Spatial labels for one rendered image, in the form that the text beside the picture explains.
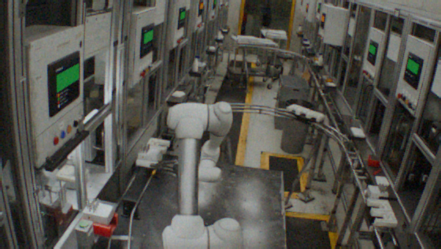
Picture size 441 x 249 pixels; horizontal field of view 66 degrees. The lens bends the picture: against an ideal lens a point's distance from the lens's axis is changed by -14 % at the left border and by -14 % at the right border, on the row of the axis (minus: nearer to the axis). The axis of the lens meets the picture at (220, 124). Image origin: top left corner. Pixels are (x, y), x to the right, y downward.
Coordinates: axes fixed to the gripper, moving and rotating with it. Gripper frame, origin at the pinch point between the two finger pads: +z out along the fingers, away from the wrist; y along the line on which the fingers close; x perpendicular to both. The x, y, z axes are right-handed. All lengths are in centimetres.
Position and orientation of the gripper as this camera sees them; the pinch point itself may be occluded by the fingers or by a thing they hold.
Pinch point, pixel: (155, 165)
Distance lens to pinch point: 247.4
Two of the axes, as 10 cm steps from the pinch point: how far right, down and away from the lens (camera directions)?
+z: -9.9, -1.4, 0.6
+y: 1.1, -9.2, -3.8
